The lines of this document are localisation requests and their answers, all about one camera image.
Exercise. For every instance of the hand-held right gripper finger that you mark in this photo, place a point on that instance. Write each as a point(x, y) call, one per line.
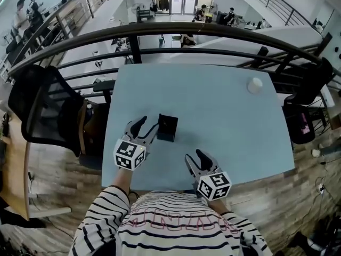
point(190, 164)
point(206, 160)

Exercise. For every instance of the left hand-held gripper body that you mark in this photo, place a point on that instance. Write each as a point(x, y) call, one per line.
point(129, 153)

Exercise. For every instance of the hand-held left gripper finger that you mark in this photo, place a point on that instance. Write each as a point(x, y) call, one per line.
point(150, 134)
point(135, 127)

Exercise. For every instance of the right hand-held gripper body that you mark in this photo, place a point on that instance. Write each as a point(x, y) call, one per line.
point(213, 185)

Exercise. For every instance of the black square pen holder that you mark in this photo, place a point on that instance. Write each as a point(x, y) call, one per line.
point(167, 132)

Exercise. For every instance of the person's left forearm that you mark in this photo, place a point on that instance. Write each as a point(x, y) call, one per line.
point(120, 181)

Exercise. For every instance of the person's right forearm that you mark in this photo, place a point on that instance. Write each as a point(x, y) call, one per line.
point(221, 205)

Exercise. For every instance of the striped white shirt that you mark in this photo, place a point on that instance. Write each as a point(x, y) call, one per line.
point(173, 223)

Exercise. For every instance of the black mesh office chair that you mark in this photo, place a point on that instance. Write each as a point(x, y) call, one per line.
point(45, 111)

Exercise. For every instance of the dark metal railing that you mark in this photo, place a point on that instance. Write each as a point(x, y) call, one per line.
point(170, 28)

